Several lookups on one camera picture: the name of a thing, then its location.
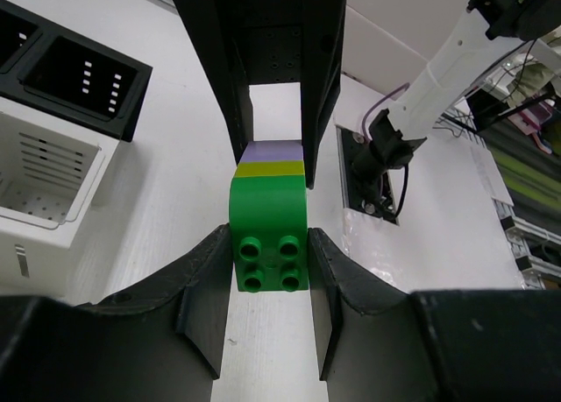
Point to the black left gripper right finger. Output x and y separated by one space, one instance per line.
377 343

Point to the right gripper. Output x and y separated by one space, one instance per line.
273 42

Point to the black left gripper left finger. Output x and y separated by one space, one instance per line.
161 339

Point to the green rounded lego brick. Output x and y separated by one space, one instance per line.
269 230

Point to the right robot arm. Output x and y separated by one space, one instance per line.
486 31

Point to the white slotted container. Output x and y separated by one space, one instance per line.
51 171

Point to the black slotted container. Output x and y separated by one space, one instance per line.
48 67

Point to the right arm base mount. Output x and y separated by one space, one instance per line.
365 188

